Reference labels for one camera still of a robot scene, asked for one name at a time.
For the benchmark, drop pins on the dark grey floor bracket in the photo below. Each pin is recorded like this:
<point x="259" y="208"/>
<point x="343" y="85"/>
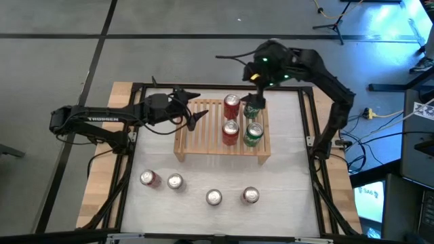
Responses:
<point x="12" y="151"/>

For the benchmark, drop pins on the silver Diet Coke can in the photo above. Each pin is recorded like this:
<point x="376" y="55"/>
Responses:
<point x="214" y="197"/>
<point x="175" y="181"/>

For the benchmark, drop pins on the black table frame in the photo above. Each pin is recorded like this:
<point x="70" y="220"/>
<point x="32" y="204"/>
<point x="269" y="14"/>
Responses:
<point x="288" y="87"/>

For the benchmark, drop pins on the black computer tower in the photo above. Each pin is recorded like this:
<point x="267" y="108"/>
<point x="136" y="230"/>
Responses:
<point x="403" y="210"/>

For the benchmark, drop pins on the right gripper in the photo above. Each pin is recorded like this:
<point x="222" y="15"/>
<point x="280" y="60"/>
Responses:
<point x="271" y="67"/>

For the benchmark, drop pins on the black tripod stand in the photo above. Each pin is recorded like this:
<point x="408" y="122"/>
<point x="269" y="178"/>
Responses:
<point x="335" y="25"/>

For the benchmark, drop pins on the red Star Wars cola can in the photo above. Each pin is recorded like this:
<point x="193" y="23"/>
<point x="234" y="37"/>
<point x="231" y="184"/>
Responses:
<point x="251" y="194"/>

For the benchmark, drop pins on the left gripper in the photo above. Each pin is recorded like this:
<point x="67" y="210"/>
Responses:
<point x="162" y="108"/>

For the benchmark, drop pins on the black floor stand base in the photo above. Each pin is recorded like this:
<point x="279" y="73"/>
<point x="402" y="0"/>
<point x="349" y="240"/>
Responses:
<point x="386" y="87"/>

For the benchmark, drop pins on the person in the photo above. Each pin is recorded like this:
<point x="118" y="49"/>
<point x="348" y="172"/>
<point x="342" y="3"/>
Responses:
<point x="423" y="65"/>

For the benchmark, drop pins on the white patterned marker sheet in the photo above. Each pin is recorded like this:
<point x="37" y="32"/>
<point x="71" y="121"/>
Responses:
<point x="424" y="111"/>

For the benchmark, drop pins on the red can black script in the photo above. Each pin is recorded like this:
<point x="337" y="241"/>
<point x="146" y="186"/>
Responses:
<point x="230" y="135"/>

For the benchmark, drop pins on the computer monitor screen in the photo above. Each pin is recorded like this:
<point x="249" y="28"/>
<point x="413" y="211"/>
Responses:
<point x="369" y="203"/>

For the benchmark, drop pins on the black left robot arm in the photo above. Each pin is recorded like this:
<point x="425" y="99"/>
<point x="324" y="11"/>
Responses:
<point x="101" y="119"/>

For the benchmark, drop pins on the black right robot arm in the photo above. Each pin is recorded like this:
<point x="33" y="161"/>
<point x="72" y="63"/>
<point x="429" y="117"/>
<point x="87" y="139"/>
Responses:
<point x="335" y="98"/>

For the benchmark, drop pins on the black equipment cabinet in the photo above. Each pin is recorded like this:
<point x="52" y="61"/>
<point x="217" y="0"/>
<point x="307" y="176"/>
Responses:
<point x="417" y="152"/>

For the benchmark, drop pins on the wooden slatted shelf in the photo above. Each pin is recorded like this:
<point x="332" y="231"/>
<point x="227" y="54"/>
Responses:
<point x="203" y="135"/>

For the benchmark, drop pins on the grey metal stand leg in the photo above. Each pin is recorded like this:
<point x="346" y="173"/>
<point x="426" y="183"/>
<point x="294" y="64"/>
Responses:
<point x="416" y="34"/>

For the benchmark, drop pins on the green Sprite can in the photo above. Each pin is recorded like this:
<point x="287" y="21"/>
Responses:
<point x="251" y="113"/>
<point x="252" y="137"/>

